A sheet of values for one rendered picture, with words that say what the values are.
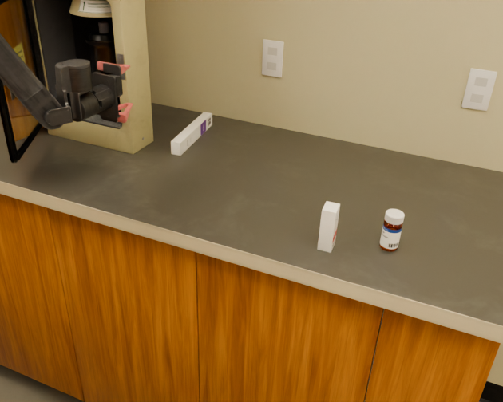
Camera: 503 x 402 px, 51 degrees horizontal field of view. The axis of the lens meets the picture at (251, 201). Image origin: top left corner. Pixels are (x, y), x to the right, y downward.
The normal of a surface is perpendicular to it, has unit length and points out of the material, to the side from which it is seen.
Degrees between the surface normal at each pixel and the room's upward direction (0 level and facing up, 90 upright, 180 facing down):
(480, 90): 90
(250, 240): 0
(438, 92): 90
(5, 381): 0
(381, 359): 90
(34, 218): 90
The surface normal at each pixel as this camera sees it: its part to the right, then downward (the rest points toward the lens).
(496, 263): 0.03, -0.86
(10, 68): 0.54, 0.46
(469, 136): -0.40, 0.45
